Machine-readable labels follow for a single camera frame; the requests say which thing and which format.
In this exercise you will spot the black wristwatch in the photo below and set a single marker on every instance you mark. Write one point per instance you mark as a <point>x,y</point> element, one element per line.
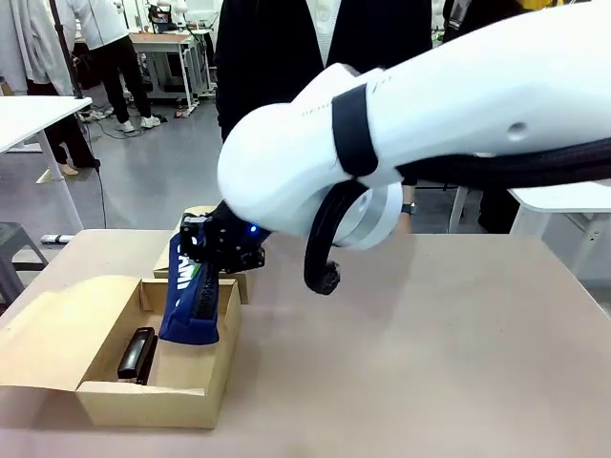
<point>408,207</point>

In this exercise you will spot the white power strip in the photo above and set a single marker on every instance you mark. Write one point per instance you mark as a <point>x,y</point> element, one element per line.
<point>56,238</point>

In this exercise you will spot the large open cardboard box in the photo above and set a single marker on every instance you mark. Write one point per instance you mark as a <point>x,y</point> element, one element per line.
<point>143,405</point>

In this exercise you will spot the navy CAMPUS pencil case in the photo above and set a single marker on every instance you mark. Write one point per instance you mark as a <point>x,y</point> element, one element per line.
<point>183,324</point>

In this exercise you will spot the person's left hand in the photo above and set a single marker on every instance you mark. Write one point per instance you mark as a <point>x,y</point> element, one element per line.
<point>408,223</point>

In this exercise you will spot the grey metal stool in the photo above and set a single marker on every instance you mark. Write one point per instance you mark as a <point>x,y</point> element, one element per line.
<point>14,248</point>

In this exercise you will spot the black bag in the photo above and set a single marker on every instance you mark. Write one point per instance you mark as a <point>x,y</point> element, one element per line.
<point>496,210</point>

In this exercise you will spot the person in grey hoodie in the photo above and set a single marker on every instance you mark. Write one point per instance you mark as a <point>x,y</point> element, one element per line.
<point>38,57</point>

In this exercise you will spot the person's left forearm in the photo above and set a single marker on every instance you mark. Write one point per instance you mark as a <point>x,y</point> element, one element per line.
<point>409,193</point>

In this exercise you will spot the wood-top workshop desk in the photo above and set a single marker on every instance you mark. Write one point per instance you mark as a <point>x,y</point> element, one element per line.
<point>162,40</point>

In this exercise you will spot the person's black cardigan torso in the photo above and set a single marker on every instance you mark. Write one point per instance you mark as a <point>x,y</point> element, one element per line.
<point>267,57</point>

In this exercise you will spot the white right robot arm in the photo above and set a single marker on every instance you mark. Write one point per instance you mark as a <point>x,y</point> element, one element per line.
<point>429,95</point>

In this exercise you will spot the white table with rounded corner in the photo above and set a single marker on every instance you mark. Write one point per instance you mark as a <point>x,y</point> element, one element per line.
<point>563,198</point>

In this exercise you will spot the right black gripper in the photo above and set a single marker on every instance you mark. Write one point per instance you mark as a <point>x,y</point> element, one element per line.
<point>234,243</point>

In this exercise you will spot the black stapler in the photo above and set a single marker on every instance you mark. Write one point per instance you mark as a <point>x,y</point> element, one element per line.
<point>136,358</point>

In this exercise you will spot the white table with angled leg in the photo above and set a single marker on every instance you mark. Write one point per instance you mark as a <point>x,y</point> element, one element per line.
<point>28,117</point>

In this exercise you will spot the person in white jacket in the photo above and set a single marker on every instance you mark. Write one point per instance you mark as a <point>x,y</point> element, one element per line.
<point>114,52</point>

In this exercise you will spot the cardboard box with flap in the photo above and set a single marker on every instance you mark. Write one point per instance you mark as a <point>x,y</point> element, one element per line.
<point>162,269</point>

